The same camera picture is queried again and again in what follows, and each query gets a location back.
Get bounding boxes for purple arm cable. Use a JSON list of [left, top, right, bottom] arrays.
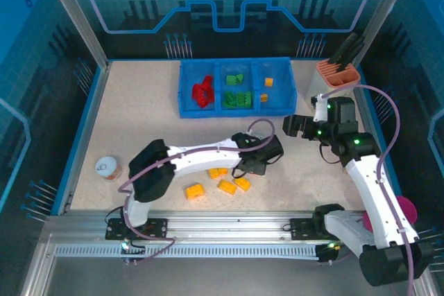
[[321, 84, 417, 296], [117, 119, 278, 262]]

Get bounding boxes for black knife handle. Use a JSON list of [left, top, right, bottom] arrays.
[[336, 37, 364, 68], [341, 43, 367, 71], [327, 32, 358, 65]]

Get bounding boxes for orange can silver lid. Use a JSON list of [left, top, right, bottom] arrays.
[[95, 156, 123, 182]]

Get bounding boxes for white knife block pink top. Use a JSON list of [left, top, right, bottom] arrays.
[[309, 59, 361, 112]]

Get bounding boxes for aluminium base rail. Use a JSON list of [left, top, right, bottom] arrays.
[[43, 209, 429, 242]]

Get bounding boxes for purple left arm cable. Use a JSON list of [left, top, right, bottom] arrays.
[[117, 119, 278, 262]]

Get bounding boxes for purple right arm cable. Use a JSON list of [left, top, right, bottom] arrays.
[[321, 84, 417, 296]]

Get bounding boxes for aluminium frame post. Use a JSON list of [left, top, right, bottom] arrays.
[[356, 0, 419, 65], [38, 0, 112, 70]]

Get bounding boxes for magenta round object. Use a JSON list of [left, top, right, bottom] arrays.
[[360, 195, 419, 234]]

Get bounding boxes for slotted grey cable duct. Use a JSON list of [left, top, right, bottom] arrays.
[[53, 243, 322, 261]]

